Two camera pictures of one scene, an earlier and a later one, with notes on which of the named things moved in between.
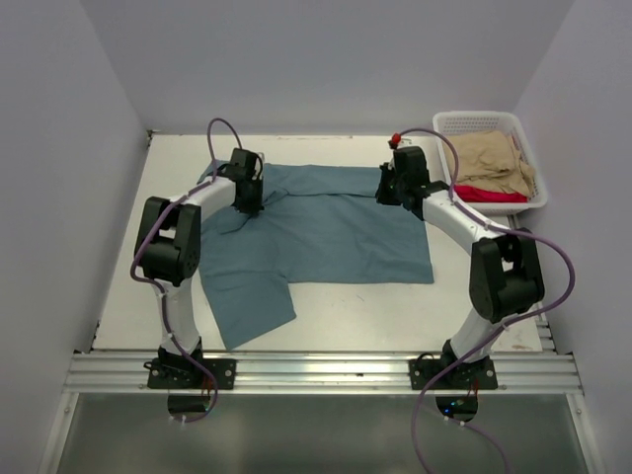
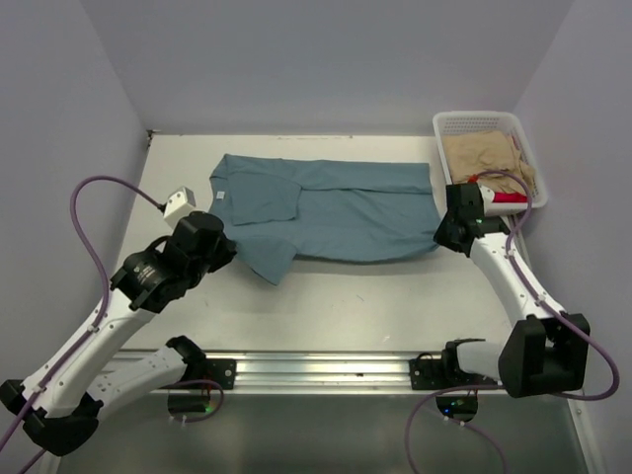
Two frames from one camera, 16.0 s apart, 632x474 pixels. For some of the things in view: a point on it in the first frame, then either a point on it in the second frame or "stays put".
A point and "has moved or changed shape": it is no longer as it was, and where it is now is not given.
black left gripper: [256, 205] -> [226, 252]
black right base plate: [469, 374] stays put
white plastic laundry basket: [447, 123] stays put
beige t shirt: [490, 160] stays put
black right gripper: [382, 196] -> [441, 237]
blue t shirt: [316, 225] has moved or changed shape
